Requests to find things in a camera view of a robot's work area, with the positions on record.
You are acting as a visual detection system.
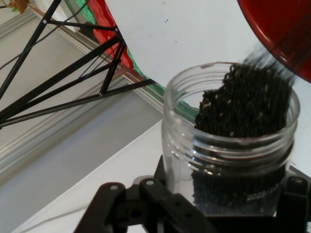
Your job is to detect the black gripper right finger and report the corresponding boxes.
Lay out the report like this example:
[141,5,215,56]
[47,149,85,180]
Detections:
[272,167,311,233]

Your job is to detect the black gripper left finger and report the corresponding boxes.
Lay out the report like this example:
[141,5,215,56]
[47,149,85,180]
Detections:
[72,155,212,233]

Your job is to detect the clear plastic jar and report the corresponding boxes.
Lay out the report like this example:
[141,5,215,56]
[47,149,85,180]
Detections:
[161,62,301,216]

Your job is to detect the black seeds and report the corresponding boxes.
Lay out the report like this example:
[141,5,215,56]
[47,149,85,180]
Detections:
[191,45,299,216]

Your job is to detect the black tripod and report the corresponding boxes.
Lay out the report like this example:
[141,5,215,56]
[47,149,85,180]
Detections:
[0,0,158,129]

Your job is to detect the red bowl black rim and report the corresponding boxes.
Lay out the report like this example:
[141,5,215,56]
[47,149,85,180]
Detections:
[237,0,311,83]

